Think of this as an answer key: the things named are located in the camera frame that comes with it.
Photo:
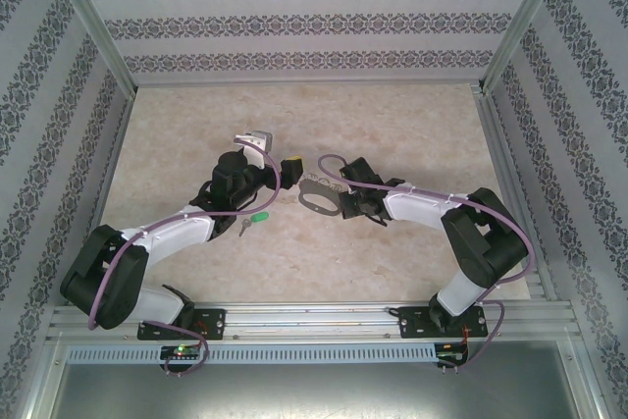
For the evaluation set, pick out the grey metal sheet panel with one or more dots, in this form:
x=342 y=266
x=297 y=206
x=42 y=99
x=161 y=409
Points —
x=314 y=394

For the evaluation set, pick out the green-headed key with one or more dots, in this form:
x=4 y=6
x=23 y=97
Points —
x=259 y=217

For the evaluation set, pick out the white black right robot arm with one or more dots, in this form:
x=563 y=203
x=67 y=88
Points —
x=417 y=208

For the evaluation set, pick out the aluminium mounting rail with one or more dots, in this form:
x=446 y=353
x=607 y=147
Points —
x=314 y=321

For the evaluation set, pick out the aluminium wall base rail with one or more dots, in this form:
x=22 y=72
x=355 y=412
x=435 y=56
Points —
x=105 y=178
x=496 y=120

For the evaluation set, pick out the aluminium frame post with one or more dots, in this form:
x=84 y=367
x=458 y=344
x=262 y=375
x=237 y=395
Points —
x=586 y=380
x=93 y=21
x=525 y=16
x=41 y=380

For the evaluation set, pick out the silver carabiner keyring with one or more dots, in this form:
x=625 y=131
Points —
x=308 y=189

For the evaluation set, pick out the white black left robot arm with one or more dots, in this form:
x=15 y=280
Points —
x=172 y=237

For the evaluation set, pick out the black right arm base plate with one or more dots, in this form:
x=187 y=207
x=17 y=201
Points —
x=412 y=323

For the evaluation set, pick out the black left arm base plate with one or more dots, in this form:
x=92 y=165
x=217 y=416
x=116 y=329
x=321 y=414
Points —
x=211 y=323

